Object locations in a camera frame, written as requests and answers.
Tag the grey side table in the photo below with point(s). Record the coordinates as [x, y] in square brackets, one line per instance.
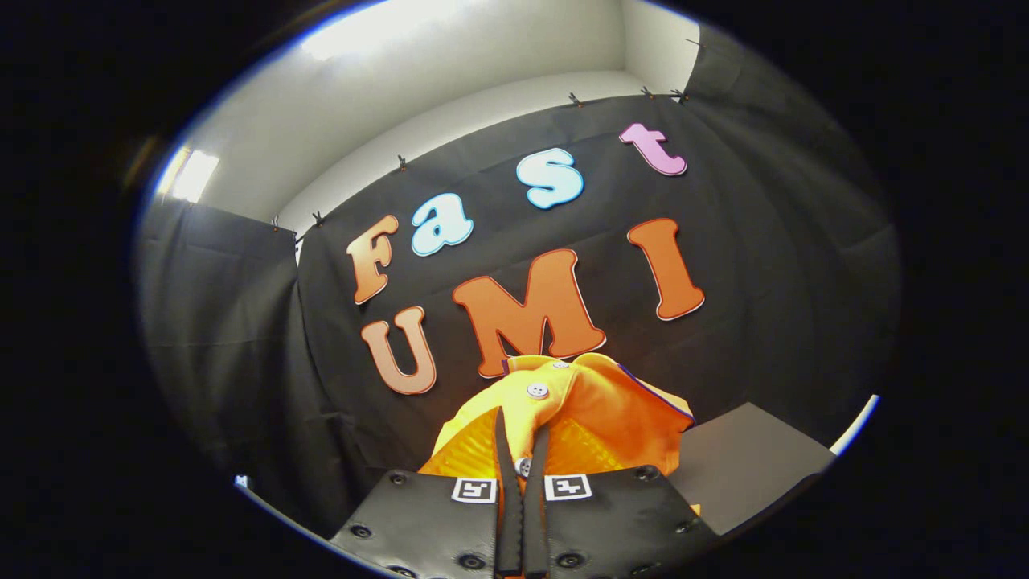
[748, 458]

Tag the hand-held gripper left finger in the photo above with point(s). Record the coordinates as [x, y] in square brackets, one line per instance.
[426, 523]

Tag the black backdrop cloth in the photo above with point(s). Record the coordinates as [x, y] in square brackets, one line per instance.
[498, 241]

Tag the yellow polo shirt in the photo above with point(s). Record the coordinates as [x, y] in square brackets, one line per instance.
[595, 402]

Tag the row of black cloth clips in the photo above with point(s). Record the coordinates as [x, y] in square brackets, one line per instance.
[575, 100]

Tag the plain black side cloth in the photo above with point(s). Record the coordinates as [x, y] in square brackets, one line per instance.
[217, 322]
[804, 201]

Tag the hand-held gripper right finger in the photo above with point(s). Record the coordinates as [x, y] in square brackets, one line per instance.
[619, 523]

